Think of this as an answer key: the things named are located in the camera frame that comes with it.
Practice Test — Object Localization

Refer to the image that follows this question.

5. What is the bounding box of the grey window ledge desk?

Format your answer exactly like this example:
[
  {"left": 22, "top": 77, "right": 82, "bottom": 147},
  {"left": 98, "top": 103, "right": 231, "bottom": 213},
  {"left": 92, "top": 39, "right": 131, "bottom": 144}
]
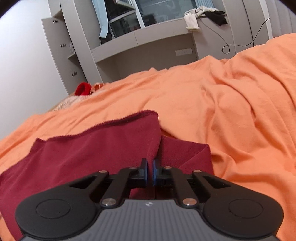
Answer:
[{"left": 91, "top": 19, "right": 199, "bottom": 82}]

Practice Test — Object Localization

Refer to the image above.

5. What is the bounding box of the orange bed sheet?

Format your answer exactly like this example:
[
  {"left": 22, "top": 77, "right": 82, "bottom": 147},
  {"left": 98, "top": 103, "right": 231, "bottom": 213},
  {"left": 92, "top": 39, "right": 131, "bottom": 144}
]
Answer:
[{"left": 1, "top": 34, "right": 295, "bottom": 240}]

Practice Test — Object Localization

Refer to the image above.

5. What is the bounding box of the left light blue curtain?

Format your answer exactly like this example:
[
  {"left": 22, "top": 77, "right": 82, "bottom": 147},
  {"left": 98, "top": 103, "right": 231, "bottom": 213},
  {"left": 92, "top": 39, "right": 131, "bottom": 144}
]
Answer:
[{"left": 92, "top": 0, "right": 109, "bottom": 39}]

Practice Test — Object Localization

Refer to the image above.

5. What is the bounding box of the white garment on ledge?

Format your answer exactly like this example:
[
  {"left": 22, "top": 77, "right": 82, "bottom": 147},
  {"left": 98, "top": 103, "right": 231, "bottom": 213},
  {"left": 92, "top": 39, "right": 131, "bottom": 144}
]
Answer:
[{"left": 184, "top": 6, "right": 218, "bottom": 32}]

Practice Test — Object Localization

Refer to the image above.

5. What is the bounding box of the dark red knit sweater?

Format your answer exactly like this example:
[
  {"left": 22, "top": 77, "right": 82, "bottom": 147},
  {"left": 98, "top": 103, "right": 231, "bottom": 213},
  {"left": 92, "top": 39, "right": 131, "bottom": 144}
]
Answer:
[{"left": 1, "top": 110, "right": 214, "bottom": 240}]

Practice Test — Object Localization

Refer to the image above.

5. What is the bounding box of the white wall socket plate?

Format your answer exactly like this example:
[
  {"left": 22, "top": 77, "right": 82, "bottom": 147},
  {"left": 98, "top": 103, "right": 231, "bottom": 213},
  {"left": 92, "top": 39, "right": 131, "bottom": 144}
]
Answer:
[{"left": 175, "top": 48, "right": 193, "bottom": 56}]

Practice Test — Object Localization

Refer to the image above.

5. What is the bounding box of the window with white frame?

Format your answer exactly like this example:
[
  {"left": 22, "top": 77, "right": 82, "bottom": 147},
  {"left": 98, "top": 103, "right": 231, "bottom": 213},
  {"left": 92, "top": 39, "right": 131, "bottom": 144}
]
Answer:
[{"left": 91, "top": 0, "right": 216, "bottom": 45}]

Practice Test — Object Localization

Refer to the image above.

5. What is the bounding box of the grey wardrobe cabinet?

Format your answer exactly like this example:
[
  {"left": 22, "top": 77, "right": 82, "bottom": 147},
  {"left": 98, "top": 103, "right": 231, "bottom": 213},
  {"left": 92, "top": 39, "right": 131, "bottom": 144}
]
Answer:
[{"left": 42, "top": 0, "right": 102, "bottom": 94}]

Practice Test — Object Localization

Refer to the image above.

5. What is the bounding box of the black garment on ledge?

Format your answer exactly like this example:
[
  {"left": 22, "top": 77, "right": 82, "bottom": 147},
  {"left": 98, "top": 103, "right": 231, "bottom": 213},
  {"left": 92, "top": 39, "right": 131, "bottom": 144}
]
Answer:
[{"left": 204, "top": 11, "right": 228, "bottom": 26}]

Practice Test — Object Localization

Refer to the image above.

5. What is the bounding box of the bright red cloth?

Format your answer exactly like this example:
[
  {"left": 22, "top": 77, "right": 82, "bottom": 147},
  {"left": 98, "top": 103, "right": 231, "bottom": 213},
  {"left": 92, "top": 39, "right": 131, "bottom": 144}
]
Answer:
[{"left": 74, "top": 82, "right": 92, "bottom": 96}]

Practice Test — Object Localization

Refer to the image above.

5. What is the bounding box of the patterned pink pillow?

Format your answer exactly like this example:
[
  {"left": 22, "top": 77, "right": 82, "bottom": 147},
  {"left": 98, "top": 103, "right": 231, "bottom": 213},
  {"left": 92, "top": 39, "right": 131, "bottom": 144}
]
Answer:
[{"left": 51, "top": 94, "right": 93, "bottom": 112}]

